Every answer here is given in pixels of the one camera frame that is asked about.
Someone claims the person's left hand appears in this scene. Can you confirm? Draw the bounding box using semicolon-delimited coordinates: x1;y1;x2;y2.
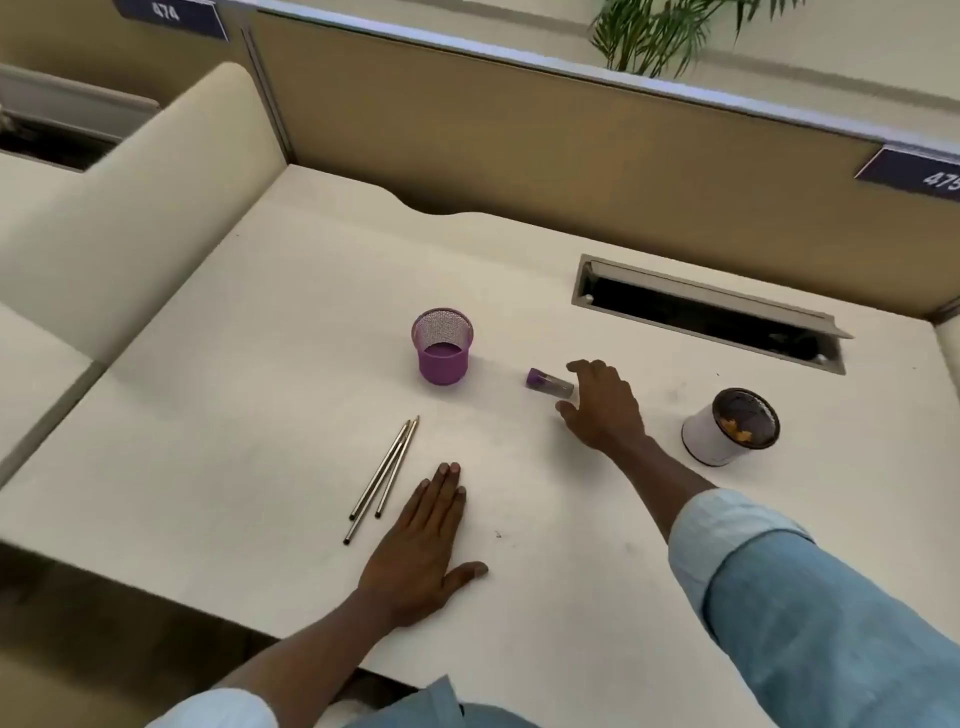
356;462;490;630

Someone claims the person's right hand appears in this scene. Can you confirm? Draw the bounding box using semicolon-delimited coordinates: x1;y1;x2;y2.
554;358;650;455

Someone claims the black silver striped pencil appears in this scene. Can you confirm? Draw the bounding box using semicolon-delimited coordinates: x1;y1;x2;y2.
348;418;416;522
374;415;421;520
343;419;414;547

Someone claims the purple clear tube sharpener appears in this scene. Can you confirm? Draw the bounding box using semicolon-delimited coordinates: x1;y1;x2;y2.
524;366;577;400

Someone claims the purple mesh pencil cup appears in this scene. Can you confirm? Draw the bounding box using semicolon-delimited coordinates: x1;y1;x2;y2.
410;306;475;388

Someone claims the person's right forearm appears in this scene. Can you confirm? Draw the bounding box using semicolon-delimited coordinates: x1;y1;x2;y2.
599;431;725;543

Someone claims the person's left forearm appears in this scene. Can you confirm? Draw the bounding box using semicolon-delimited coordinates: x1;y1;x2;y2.
213;588;421;721

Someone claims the white cup with black rim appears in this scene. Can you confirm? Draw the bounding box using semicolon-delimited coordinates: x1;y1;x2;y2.
680;387;782;469

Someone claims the tan back partition panel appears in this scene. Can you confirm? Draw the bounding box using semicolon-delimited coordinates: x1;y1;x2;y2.
238;0;960;325

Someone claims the light blue patterned shirt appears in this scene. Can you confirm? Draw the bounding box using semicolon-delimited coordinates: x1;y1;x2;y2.
146;487;960;728

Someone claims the cream side divider panel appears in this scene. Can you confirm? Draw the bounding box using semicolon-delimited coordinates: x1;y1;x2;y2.
933;320;960;421
0;59;290;365

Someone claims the dark blue number sign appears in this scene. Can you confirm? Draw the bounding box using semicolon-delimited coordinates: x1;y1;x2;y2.
853;146;960;202
112;0;230;42

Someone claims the green potted plant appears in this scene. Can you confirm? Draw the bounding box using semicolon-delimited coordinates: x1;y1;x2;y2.
588;0;808;80

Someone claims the tan neighbouring partition panel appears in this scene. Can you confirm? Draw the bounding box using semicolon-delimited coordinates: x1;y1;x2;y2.
0;0;253;114

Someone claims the grey desk cable tray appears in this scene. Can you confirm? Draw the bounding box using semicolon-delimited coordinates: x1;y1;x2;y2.
571;253;855;377

